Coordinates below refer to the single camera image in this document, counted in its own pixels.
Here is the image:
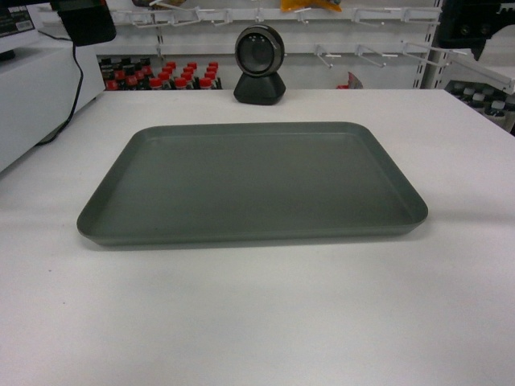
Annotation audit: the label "black round barcode scanner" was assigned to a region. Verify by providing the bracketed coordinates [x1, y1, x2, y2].
[233, 24, 286, 105]

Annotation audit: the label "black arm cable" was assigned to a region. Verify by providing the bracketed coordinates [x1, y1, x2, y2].
[38, 42, 84, 145]

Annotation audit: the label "red cap sauce bottles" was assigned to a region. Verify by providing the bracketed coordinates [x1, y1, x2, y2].
[98, 56, 222, 91]

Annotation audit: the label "white checkout table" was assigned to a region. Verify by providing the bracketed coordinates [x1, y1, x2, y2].
[1, 90, 514, 385]

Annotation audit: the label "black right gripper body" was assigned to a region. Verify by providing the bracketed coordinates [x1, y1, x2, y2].
[438, 0, 514, 47]

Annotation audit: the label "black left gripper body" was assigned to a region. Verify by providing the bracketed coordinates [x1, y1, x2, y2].
[50, 0, 117, 47]

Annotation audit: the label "white peg hook rack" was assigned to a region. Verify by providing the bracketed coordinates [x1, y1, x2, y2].
[94, 1, 514, 94]

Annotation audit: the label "silver grey metal tray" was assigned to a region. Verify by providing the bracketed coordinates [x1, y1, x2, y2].
[77, 121, 428, 246]

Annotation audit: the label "white cash register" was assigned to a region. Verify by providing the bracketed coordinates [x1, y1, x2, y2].
[1, 5, 105, 169]

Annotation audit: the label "dark tea bottle front left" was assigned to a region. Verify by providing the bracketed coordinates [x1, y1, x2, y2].
[484, 101, 505, 124]

